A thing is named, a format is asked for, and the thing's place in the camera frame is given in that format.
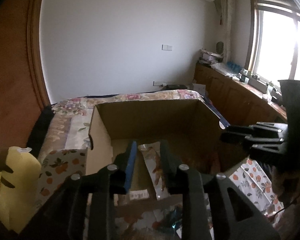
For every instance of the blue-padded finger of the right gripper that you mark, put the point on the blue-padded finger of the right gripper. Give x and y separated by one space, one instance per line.
239 129

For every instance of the window with frame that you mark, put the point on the window with frame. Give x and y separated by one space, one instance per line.
275 42

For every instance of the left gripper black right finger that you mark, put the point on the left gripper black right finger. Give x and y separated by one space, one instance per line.
176 179

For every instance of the yellow plush toy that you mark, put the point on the yellow plush toy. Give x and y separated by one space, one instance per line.
19 176

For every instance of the orange-print white tablecloth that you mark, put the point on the orange-print white tablecloth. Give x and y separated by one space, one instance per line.
249 178

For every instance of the wooden wardrobe door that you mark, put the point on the wooden wardrobe door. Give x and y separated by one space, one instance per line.
23 93

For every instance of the wooden sideboard cabinet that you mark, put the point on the wooden sideboard cabinet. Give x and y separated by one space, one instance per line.
239 103

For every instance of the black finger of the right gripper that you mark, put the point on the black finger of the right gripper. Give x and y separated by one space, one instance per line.
232 138

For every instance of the teal foil snack wrapper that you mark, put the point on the teal foil snack wrapper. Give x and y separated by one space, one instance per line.
173 221

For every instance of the brown cardboard box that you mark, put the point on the brown cardboard box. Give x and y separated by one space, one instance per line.
190 127

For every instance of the white wall switch plate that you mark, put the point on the white wall switch plate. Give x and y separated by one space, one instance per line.
166 47

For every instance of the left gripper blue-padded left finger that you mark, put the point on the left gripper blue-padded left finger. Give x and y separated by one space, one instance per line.
130 154

